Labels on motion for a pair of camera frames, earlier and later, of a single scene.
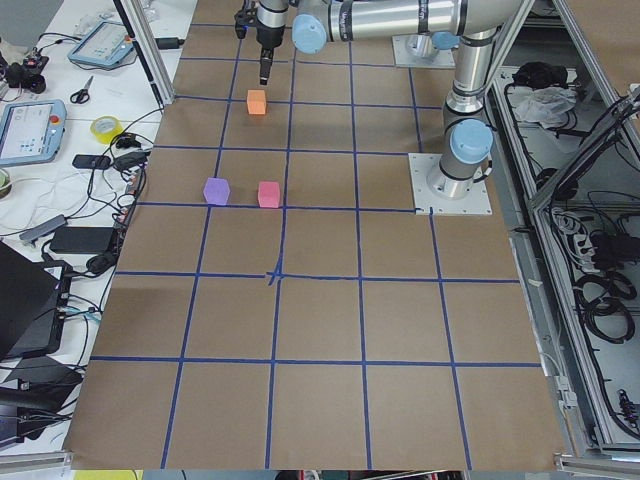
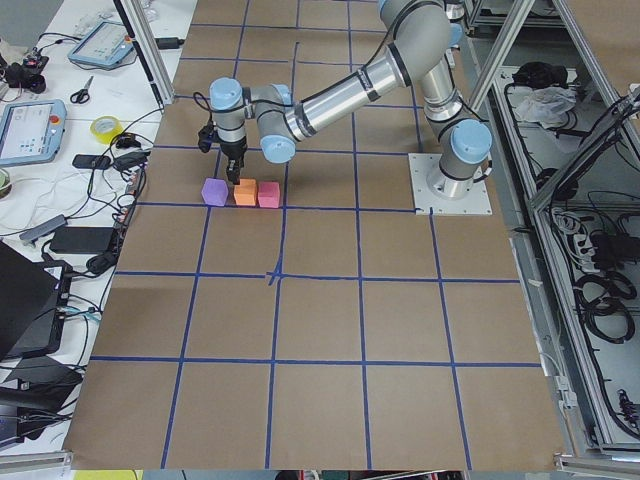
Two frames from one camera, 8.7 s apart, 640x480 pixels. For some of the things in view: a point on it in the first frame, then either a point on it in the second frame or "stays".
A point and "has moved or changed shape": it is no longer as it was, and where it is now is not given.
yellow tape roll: (105, 127) stays
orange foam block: (256, 102) has moved or changed shape
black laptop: (33, 302) stays
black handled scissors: (82, 95) stays
